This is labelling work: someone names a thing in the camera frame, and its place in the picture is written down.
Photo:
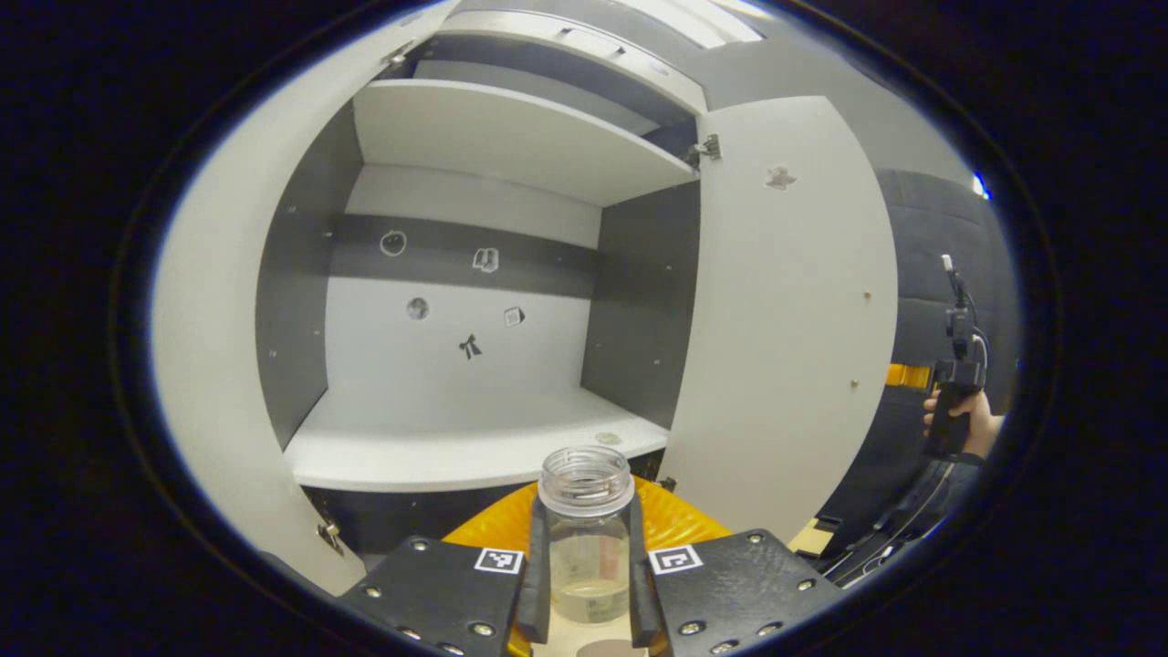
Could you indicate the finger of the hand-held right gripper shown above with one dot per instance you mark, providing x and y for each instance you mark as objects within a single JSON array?
[{"x": 909, "y": 376}]

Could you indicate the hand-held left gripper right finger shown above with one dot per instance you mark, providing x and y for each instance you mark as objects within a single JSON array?
[{"x": 739, "y": 589}]

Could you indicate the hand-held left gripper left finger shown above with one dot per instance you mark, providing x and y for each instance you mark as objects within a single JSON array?
[{"x": 438, "y": 593}]

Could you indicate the white cabinet door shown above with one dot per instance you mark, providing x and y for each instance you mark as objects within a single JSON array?
[
  {"x": 785, "y": 319},
  {"x": 219, "y": 319}
]

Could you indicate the clear glass bottle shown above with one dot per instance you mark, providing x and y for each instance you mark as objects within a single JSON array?
[{"x": 586, "y": 547}]

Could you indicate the white cabinet drawer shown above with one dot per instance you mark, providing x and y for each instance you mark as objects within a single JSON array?
[{"x": 639, "y": 78}]

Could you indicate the white and grey cabinet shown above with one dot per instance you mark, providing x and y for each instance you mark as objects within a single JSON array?
[{"x": 474, "y": 137}]

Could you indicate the small ceiling light panel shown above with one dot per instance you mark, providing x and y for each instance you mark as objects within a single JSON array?
[{"x": 981, "y": 187}]

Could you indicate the large ceiling light panel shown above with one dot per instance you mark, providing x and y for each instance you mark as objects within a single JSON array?
[{"x": 703, "y": 23}]

